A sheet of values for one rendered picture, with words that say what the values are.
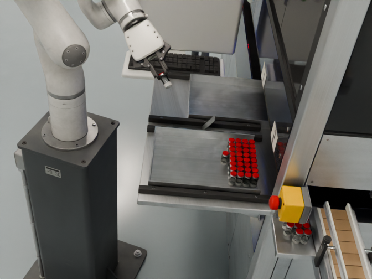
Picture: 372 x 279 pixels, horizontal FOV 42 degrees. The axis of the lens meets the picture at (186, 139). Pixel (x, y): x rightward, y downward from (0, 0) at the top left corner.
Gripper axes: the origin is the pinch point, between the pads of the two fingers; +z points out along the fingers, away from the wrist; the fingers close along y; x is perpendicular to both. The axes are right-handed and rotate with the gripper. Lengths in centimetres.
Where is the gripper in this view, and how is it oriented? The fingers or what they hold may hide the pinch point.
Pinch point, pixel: (159, 70)
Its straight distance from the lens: 141.3
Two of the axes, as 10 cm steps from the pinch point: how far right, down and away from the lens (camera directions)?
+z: 4.6, 8.6, -2.0
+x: -1.7, -1.3, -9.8
